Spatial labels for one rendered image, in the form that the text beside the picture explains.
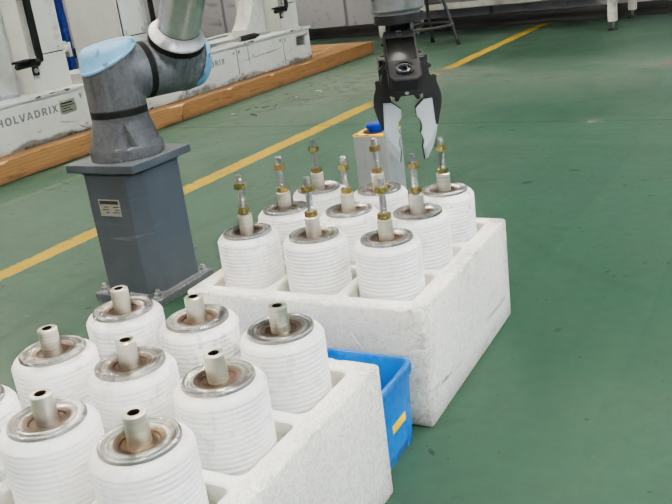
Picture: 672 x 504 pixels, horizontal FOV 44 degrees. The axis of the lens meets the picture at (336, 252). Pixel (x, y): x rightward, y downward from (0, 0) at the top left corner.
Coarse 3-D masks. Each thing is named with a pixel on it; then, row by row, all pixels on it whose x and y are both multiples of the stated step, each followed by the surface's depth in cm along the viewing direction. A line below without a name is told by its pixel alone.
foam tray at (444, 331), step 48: (480, 240) 135; (192, 288) 130; (240, 288) 128; (288, 288) 129; (432, 288) 118; (480, 288) 133; (336, 336) 120; (384, 336) 116; (432, 336) 116; (480, 336) 134; (432, 384) 116
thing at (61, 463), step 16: (96, 416) 82; (80, 432) 79; (96, 432) 80; (0, 448) 79; (16, 448) 77; (32, 448) 77; (48, 448) 77; (64, 448) 77; (80, 448) 79; (16, 464) 78; (32, 464) 77; (48, 464) 77; (64, 464) 78; (80, 464) 79; (16, 480) 78; (32, 480) 78; (48, 480) 78; (64, 480) 78; (80, 480) 79; (16, 496) 80; (32, 496) 78; (48, 496) 78; (64, 496) 78; (80, 496) 79
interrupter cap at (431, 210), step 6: (426, 204) 131; (432, 204) 131; (396, 210) 130; (402, 210) 130; (408, 210) 130; (426, 210) 129; (432, 210) 128; (438, 210) 128; (396, 216) 127; (402, 216) 127; (408, 216) 127; (414, 216) 126; (420, 216) 126; (426, 216) 125; (432, 216) 126
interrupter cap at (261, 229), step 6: (258, 222) 133; (234, 228) 132; (258, 228) 131; (264, 228) 130; (270, 228) 129; (228, 234) 130; (234, 234) 129; (240, 234) 130; (252, 234) 128; (258, 234) 127; (264, 234) 128; (234, 240) 127; (240, 240) 127
